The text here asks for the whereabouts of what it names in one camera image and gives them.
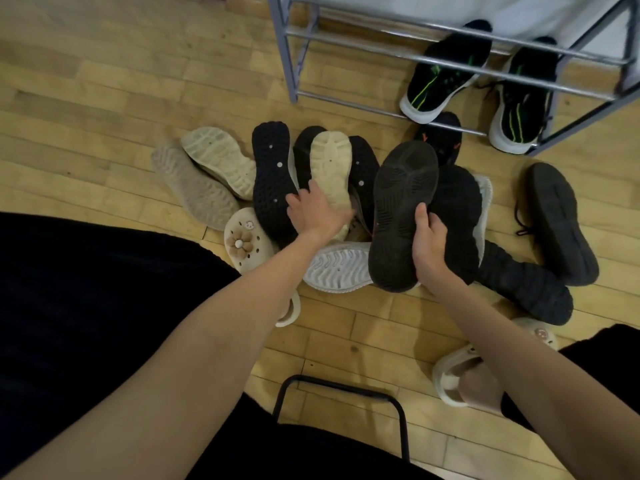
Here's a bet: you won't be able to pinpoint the grey metal shoe rack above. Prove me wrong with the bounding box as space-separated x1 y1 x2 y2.
266 0 640 157

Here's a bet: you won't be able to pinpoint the person's right foot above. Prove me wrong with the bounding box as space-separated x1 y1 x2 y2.
457 359 506 415

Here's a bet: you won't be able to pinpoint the person's right forearm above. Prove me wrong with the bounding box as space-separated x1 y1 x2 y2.
425 269 640 480

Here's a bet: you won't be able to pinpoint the cream clog with flower charm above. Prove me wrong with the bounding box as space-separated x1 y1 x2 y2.
223 207 302 329

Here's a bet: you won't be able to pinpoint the cream clog with pink charm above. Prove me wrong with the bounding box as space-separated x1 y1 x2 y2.
431 317 559 409

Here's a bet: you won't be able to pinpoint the black green-striped sneaker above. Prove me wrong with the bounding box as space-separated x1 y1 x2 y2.
399 19 493 125
488 36 559 155

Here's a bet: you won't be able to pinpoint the person's black trousers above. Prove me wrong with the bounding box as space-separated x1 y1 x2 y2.
0 212 640 480

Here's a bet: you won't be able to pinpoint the person's left hand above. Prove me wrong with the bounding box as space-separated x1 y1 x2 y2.
285 179 357 245

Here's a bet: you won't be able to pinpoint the person's left forearm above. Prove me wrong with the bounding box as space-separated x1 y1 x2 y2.
0 234 313 480

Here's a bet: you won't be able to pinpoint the black metal stool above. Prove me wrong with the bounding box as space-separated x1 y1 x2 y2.
271 374 411 463

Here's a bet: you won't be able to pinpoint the person's right hand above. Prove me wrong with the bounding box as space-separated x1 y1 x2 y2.
411 202 451 291

